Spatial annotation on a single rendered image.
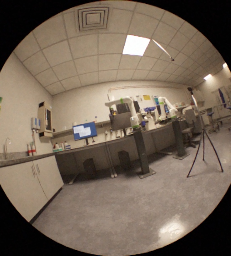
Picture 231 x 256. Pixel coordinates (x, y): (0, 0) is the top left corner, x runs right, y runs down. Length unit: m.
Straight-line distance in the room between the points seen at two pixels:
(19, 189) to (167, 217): 1.37
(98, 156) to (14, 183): 2.01
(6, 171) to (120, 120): 2.07
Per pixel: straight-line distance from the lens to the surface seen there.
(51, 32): 2.07
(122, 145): 2.36
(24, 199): 1.17
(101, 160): 2.37
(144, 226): 0.87
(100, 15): 1.95
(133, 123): 1.41
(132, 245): 0.81
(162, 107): 2.02
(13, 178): 1.10
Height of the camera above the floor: 0.77
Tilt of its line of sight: 7 degrees up
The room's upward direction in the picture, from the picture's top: 14 degrees counter-clockwise
